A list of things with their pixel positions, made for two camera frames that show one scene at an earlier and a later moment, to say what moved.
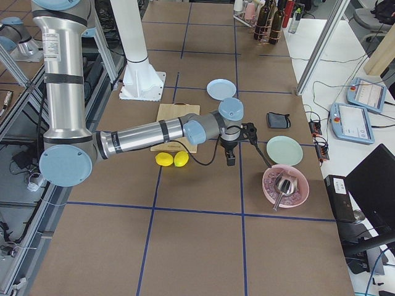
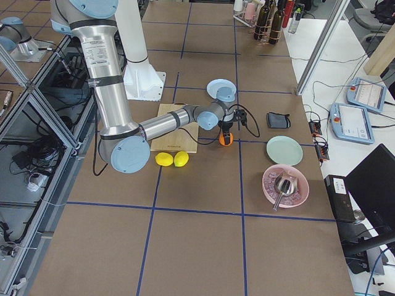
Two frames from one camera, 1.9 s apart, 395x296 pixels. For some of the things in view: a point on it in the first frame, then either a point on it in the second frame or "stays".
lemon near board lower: x=164 y=159 stays
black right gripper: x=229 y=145 to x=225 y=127
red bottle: x=289 y=8 stays
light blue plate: x=221 y=89 stays
